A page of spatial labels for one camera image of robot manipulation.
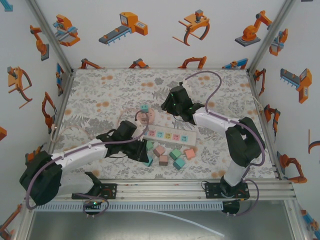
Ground round pink socket base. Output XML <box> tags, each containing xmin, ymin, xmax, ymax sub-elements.
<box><xmin>136</xmin><ymin>107</ymin><xmax>156</xmax><ymax>126</ymax></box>

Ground white power strip coloured sockets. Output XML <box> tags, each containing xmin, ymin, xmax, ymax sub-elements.
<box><xmin>144</xmin><ymin>126</ymin><xmax>198</xmax><ymax>146</ymax></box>

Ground black controller board green light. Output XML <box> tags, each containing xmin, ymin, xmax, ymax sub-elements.
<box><xmin>83</xmin><ymin>199</ymin><xmax>104</xmax><ymax>218</ymax></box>

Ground grey metal base sheet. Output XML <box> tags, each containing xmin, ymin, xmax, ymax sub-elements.
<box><xmin>24</xmin><ymin>211</ymin><xmax>296</xmax><ymax>240</ymax></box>

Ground black round controller housing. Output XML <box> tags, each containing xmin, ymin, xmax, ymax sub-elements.
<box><xmin>221</xmin><ymin>200</ymin><xmax>241</xmax><ymax>218</ymax></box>

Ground white thin tube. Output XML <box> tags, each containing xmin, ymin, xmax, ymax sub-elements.
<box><xmin>139</xmin><ymin>209</ymin><xmax>225</xmax><ymax>238</ymax></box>

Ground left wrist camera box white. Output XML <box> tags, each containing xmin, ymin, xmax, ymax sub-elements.
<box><xmin>133</xmin><ymin>119</ymin><xmax>151</xmax><ymax>137</ymax></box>

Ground aluminium front rail frame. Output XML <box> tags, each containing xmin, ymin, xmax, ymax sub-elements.
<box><xmin>23</xmin><ymin>178</ymin><xmax>298</xmax><ymax>202</ymax></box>

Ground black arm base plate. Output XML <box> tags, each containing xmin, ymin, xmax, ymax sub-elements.
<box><xmin>204</xmin><ymin>182</ymin><xmax>250</xmax><ymax>200</ymax></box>
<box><xmin>71</xmin><ymin>183</ymin><xmax>118</xmax><ymax>200</ymax></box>

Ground white slotted cable duct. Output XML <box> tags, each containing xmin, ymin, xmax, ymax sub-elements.
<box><xmin>33</xmin><ymin>201</ymin><xmax>225</xmax><ymax>213</ymax></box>

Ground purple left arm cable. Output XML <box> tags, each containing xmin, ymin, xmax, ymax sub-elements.
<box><xmin>24</xmin><ymin>109</ymin><xmax>151</xmax><ymax>218</ymax></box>

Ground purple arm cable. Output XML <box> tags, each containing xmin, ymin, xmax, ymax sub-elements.
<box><xmin>184</xmin><ymin>70</ymin><xmax>266</xmax><ymax>218</ymax></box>
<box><xmin>24</xmin><ymin>109</ymin><xmax>151</xmax><ymax>218</ymax></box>

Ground aluminium side rail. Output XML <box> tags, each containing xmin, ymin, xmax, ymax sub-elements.
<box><xmin>246</xmin><ymin>69</ymin><xmax>282</xmax><ymax>180</ymax></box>
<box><xmin>37</xmin><ymin>69</ymin><xmax>76</xmax><ymax>181</ymax></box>

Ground white power cable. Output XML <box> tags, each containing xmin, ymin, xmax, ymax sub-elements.
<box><xmin>251</xmin><ymin>95</ymin><xmax>264</xmax><ymax>113</ymax></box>

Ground aluminium corner post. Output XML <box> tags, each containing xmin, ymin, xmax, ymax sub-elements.
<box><xmin>24</xmin><ymin>0</ymin><xmax>76</xmax><ymax>76</ymax></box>
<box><xmin>246</xmin><ymin>0</ymin><xmax>298</xmax><ymax>75</ymax></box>

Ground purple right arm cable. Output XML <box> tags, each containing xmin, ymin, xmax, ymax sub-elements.
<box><xmin>184</xmin><ymin>70</ymin><xmax>266</xmax><ymax>218</ymax></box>

